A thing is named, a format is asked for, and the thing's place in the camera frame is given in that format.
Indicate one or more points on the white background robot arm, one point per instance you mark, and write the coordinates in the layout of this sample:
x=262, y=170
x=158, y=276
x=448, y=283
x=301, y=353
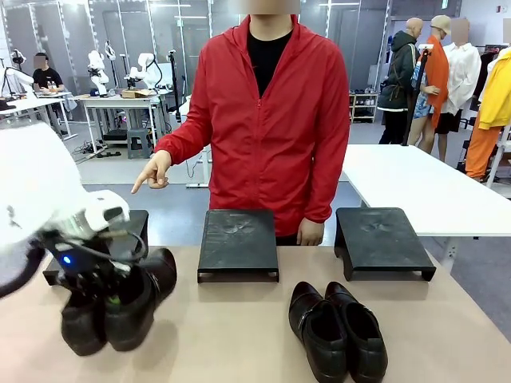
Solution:
x=143, y=69
x=97, y=72
x=16, y=77

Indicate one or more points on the black plastic shoe stand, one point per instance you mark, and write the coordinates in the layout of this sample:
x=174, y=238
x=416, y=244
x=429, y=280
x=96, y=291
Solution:
x=237, y=243
x=379, y=241
x=137, y=227

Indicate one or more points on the grey plastic stool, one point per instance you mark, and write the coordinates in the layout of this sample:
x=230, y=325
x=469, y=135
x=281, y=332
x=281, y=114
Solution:
x=139, y=143

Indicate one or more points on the mannequin in yellow and orange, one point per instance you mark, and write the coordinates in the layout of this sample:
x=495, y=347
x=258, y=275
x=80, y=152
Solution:
x=493, y=115

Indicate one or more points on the cardboard box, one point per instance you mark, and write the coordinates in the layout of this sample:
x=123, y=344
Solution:
x=135, y=93

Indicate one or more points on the mannequin in white shirt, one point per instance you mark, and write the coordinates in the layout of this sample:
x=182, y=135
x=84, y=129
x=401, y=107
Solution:
x=463, y=80

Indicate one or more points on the person's right hand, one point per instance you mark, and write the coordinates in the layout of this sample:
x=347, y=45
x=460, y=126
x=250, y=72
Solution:
x=156, y=169

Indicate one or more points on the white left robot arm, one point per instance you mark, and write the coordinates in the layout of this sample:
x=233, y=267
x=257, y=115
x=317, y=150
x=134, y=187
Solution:
x=36, y=179

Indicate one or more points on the mannequin in dark jacket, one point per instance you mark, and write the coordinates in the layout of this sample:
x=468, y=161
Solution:
x=399, y=76

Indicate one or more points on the black leather lace shoe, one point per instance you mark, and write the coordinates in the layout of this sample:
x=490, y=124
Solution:
x=80, y=327
x=139, y=303

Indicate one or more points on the wooden shoe rack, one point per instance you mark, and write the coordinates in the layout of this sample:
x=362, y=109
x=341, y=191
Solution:
x=363, y=107

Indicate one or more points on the person's left hand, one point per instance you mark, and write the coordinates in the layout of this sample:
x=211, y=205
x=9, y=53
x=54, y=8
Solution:
x=310, y=233

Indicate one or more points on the white background desk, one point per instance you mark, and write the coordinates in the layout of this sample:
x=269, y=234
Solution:
x=120, y=101
x=28, y=104

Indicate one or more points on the black buckle loafer shoe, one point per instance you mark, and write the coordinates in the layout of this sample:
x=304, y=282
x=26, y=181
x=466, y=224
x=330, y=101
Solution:
x=315, y=331
x=363, y=331

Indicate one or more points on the seated person in black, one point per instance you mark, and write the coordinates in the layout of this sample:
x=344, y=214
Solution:
x=47, y=76

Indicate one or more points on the large white table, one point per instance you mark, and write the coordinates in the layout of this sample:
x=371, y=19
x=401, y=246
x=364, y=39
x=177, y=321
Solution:
x=419, y=183

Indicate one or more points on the person's right forearm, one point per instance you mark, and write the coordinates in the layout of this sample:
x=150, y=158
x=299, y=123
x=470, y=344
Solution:
x=181, y=137

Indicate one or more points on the mannequin in orange top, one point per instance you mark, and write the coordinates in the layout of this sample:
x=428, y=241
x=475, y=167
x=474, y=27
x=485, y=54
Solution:
x=433, y=80

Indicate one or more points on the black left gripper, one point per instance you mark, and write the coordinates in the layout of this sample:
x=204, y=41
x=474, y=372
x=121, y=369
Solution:
x=78, y=259

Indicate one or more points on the person's left forearm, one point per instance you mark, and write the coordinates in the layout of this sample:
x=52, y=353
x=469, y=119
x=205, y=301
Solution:
x=325, y=187

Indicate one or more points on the person in red jacket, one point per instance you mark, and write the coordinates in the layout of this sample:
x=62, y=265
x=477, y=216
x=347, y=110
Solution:
x=279, y=131

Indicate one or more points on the black tripod stand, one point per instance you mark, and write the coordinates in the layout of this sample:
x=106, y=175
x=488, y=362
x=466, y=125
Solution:
x=173, y=84

